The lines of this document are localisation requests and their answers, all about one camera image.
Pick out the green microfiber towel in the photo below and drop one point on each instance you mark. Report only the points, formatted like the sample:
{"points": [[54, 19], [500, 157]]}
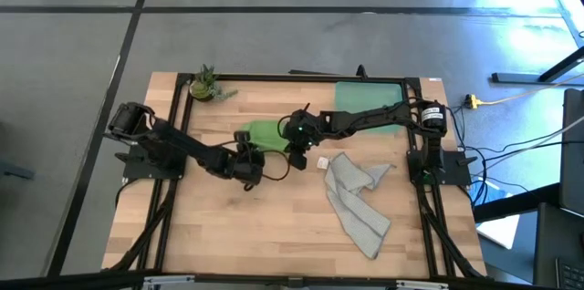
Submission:
{"points": [[264, 135]]}

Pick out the black chair base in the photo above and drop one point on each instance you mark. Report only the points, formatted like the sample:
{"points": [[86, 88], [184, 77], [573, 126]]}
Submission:
{"points": [[16, 171]]}

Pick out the green translucent plastic basket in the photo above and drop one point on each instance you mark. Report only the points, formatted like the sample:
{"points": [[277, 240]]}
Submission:
{"points": [[365, 96]]}

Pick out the black desk leg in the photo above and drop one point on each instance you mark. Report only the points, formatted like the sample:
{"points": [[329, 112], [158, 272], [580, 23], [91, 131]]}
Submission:
{"points": [[515, 78]]}

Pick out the black desk bar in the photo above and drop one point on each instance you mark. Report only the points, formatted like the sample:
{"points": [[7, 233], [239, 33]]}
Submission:
{"points": [[515, 203]]}

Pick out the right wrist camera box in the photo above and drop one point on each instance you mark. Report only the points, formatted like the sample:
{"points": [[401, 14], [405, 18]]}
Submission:
{"points": [[299, 161]]}

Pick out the blue item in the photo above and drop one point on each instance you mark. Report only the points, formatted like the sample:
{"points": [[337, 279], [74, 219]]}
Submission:
{"points": [[490, 192]]}

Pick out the black keyboard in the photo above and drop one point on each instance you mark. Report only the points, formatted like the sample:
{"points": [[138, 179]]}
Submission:
{"points": [[570, 274]]}

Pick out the silver aluminium post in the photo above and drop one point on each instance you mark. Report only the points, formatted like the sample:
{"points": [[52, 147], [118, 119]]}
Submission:
{"points": [[422, 285], [169, 281]]}

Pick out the grey waffle microfiber towel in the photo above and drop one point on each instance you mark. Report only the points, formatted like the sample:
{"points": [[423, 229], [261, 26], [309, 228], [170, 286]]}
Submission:
{"points": [[356, 208]]}

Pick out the black aluminium table frame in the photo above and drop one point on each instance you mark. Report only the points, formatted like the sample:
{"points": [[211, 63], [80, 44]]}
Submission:
{"points": [[274, 78]]}

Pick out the potted succulent plant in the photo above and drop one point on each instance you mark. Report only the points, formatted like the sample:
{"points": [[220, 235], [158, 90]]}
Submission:
{"points": [[201, 89]]}

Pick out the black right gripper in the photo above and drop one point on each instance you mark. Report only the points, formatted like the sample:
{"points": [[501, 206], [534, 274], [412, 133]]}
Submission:
{"points": [[296, 123]]}

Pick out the yellow power plug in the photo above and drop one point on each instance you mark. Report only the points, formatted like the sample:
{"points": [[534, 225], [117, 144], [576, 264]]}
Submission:
{"points": [[473, 101]]}

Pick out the white paper sheet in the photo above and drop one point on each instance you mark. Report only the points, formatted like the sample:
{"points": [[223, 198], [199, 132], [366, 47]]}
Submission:
{"points": [[502, 233]]}

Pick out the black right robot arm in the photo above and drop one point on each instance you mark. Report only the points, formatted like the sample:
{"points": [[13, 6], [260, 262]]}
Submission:
{"points": [[365, 119]]}

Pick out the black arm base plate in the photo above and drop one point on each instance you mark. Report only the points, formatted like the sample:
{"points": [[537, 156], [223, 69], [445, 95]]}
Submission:
{"points": [[137, 169], [451, 169]]}

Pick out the small black mount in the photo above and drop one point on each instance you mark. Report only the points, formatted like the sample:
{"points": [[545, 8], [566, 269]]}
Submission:
{"points": [[361, 71]]}

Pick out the dark monitor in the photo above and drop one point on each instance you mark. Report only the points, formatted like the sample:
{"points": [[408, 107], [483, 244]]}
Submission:
{"points": [[574, 153]]}

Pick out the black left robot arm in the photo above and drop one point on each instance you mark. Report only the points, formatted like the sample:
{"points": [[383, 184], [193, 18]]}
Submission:
{"points": [[182, 141]]}

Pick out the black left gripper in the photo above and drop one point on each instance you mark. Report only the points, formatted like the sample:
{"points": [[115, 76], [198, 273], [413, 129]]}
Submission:
{"points": [[248, 164]]}

